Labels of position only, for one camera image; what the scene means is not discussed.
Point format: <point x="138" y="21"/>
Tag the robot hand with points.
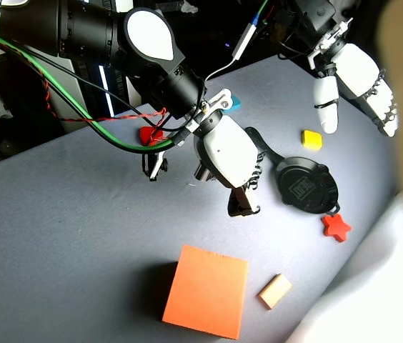
<point x="226" y="150"/>
<point x="358" y="71"/>

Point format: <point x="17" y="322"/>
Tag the black cast iron skillet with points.
<point x="307" y="186"/>

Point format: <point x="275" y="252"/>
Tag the blue block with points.
<point x="236" y="103"/>

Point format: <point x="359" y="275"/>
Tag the small red block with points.
<point x="146" y="134"/>

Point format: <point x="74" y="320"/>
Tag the yellow block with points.
<point x="312" y="139"/>

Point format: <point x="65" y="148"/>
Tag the white robot body column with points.
<point x="133" y="93"/>

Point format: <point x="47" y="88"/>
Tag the red star block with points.
<point x="334" y="227"/>

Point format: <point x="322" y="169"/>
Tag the small white plastic clip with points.
<point x="189" y="7"/>

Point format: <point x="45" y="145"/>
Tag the large orange block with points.
<point x="205" y="296"/>

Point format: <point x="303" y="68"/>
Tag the beige wooden block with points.
<point x="274" y="291"/>

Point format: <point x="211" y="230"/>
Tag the grey table cloth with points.
<point x="80" y="232"/>

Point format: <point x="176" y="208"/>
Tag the white sheet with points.
<point x="383" y="286"/>

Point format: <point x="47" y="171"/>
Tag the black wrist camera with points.
<point x="155" y="166"/>

